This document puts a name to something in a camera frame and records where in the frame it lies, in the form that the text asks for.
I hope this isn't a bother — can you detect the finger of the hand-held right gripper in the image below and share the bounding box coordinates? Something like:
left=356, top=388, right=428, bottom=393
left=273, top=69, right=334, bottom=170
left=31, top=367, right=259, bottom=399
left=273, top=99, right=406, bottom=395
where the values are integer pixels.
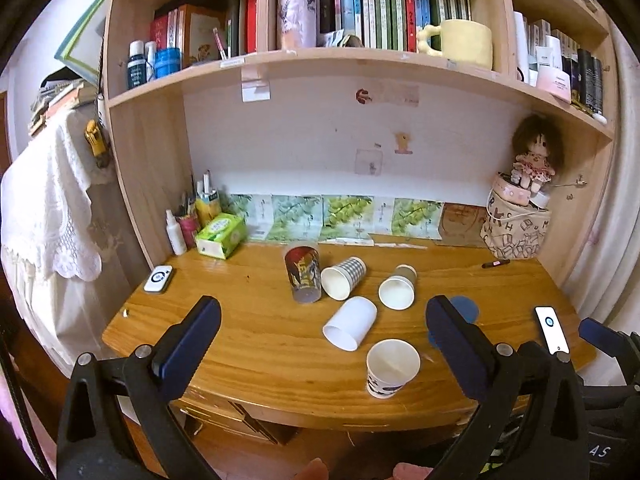
left=578, top=317, right=640, bottom=390

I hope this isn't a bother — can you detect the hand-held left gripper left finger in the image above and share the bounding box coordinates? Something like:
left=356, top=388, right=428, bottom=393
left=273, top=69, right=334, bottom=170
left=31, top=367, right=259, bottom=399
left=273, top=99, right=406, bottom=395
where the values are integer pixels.
left=57, top=296, right=222, bottom=480

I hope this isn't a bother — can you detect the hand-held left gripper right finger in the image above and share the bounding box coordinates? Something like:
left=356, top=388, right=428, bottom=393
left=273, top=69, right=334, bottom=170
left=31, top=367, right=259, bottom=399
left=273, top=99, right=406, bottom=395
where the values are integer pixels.
left=425, top=295, right=591, bottom=480

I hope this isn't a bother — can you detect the white black-print paper cup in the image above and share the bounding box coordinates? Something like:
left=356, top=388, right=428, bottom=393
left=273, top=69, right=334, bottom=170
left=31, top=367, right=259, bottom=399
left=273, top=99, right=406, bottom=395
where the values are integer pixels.
left=366, top=339, right=422, bottom=400

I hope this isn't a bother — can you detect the brown paper cup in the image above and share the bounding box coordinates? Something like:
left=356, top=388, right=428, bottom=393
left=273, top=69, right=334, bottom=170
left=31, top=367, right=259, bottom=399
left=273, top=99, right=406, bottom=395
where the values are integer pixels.
left=378, top=264, right=418, bottom=311

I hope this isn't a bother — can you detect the plain white paper cup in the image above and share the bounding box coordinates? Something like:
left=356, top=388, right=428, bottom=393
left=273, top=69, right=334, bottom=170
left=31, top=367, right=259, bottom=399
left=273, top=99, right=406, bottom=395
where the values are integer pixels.
left=322, top=296, right=378, bottom=351

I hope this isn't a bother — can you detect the checkered paper cup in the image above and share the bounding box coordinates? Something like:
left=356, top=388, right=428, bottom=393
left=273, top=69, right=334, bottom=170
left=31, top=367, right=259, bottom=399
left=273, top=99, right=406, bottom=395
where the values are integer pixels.
left=320, top=256, right=367, bottom=302

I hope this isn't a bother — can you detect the dark printed cup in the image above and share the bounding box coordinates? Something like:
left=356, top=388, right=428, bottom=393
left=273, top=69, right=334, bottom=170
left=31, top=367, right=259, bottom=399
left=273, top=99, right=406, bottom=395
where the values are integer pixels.
left=284, top=243, right=321, bottom=305

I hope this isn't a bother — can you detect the row of upright books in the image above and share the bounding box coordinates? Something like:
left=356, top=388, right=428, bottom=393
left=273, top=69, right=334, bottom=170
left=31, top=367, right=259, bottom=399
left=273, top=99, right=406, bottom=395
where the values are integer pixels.
left=317, top=0, right=474, bottom=54

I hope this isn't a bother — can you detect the blue round coaster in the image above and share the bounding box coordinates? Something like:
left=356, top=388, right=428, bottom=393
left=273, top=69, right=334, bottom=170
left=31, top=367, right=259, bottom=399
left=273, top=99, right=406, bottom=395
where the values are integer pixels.
left=447, top=295, right=481, bottom=324

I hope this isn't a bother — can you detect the white square device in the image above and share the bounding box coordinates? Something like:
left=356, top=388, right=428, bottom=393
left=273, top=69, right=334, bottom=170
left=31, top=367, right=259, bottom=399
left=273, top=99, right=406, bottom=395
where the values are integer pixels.
left=143, top=265, right=176, bottom=294

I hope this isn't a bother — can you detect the white smartphone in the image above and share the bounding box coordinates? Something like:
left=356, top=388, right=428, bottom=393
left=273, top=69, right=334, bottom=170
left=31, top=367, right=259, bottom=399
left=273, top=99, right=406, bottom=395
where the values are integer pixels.
left=534, top=305, right=571, bottom=356

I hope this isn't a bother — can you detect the wooden desk drawer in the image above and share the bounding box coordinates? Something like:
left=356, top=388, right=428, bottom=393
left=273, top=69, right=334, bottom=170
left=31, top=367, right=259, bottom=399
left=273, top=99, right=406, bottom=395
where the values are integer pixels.
left=172, top=392, right=302, bottom=447

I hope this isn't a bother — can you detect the white spray bottle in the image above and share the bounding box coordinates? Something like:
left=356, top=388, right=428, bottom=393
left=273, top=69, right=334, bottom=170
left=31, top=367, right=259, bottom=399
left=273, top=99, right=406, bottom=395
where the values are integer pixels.
left=166, top=209, right=188, bottom=256

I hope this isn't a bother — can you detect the pink pen holder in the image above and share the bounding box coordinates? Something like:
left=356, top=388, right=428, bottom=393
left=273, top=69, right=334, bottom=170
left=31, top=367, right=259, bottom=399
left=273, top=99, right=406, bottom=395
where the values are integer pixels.
left=177, top=211, right=200, bottom=250

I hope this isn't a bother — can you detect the green tissue box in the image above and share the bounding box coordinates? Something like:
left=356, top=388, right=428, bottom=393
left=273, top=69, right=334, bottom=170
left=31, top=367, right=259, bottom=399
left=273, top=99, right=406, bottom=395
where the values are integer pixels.
left=194, top=213, right=248, bottom=260

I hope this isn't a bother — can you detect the brown printed card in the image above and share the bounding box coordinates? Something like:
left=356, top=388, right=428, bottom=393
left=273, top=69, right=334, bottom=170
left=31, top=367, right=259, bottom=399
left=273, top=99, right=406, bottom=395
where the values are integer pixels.
left=439, top=203, right=489, bottom=248

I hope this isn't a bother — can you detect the white curtain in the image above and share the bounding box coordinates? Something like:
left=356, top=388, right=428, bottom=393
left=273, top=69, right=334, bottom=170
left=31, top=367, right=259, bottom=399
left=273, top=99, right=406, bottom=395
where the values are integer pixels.
left=570, top=25, right=640, bottom=341

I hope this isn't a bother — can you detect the letter print fabric bag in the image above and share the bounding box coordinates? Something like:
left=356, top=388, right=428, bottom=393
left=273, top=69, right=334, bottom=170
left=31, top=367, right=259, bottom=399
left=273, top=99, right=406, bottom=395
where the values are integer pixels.
left=480, top=192, right=552, bottom=261

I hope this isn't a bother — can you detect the yellow pen holder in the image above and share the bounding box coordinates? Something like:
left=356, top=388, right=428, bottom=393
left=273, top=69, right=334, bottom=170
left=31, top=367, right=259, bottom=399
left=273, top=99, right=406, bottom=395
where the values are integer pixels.
left=194, top=170, right=222, bottom=228

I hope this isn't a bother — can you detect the pink round box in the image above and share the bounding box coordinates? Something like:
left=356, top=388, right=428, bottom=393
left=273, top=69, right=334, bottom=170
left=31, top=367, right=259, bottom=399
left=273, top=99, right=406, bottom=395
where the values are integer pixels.
left=492, top=172, right=534, bottom=208

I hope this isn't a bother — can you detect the row of leaf print cards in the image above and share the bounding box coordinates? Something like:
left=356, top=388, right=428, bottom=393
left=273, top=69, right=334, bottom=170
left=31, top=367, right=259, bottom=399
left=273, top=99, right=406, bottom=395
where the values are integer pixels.
left=226, top=192, right=445, bottom=247

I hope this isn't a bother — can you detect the wooden bookshelf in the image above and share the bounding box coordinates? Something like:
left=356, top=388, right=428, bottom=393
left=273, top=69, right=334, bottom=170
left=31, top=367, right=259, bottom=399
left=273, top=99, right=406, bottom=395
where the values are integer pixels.
left=97, top=0, right=621, bottom=291

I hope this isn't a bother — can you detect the white lace cloth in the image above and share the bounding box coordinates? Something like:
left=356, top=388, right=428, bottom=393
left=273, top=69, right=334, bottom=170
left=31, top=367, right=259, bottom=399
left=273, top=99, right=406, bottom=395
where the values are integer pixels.
left=0, top=110, right=103, bottom=282

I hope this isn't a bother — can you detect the brown-haired rag doll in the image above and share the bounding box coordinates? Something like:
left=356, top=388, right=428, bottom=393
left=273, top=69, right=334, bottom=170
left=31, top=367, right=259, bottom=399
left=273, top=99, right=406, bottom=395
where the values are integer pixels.
left=509, top=113, right=566, bottom=196

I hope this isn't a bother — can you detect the yellow toy figure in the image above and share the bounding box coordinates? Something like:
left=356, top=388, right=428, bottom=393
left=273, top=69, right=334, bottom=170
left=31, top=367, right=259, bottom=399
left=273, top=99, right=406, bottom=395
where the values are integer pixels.
left=84, top=119, right=110, bottom=167

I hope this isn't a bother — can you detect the white paper label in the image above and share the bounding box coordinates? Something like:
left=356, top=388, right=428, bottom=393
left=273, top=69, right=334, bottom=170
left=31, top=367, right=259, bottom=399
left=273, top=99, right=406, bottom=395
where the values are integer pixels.
left=241, top=64, right=271, bottom=104

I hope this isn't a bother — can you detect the stack of old books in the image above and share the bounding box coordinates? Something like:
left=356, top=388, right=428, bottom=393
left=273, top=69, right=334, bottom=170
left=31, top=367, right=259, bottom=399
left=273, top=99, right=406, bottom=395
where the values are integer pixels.
left=27, top=77, right=101, bottom=137

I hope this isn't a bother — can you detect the dark blue bottle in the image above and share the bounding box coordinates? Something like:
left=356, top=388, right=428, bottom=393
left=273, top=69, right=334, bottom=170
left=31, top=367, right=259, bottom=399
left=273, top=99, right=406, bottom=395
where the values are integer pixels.
left=127, top=40, right=147, bottom=91

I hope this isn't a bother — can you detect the blue jar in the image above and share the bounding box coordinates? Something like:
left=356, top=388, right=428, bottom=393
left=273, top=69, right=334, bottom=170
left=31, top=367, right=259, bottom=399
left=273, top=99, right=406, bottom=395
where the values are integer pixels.
left=154, top=47, right=182, bottom=80

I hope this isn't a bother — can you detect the row of cosmetic boxes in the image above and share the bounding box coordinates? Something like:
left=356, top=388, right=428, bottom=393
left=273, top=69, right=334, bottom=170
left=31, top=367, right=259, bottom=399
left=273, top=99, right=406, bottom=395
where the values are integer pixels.
left=512, top=10, right=609, bottom=125

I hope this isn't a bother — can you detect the pale yellow mug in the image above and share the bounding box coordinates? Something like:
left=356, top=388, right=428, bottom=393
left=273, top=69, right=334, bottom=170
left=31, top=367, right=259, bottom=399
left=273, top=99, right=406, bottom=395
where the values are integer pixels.
left=416, top=19, right=494, bottom=71

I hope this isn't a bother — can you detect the red and brown book set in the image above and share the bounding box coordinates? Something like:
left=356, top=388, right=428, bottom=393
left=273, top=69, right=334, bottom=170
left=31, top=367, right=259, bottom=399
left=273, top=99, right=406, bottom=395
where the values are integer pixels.
left=149, top=0, right=259, bottom=70

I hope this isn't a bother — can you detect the green framed board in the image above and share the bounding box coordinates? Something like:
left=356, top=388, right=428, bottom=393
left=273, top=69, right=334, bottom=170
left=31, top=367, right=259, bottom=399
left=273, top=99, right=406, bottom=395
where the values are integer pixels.
left=54, top=0, right=115, bottom=87

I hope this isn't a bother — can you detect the white printed cylinder box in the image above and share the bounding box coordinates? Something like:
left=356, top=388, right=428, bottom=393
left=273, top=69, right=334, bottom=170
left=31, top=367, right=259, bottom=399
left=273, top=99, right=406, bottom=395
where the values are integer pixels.
left=276, top=0, right=318, bottom=51

